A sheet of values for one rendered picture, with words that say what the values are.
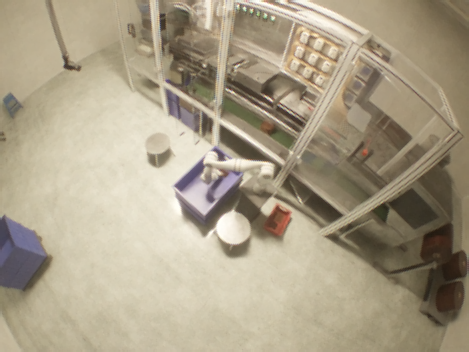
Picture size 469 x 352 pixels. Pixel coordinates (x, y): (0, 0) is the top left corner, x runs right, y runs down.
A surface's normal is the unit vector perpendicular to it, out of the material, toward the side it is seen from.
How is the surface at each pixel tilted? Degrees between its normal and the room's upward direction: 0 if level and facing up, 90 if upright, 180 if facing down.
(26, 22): 90
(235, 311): 0
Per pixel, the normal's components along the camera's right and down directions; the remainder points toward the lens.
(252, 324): 0.12, -0.50
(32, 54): 0.77, 0.60
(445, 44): -0.63, 0.63
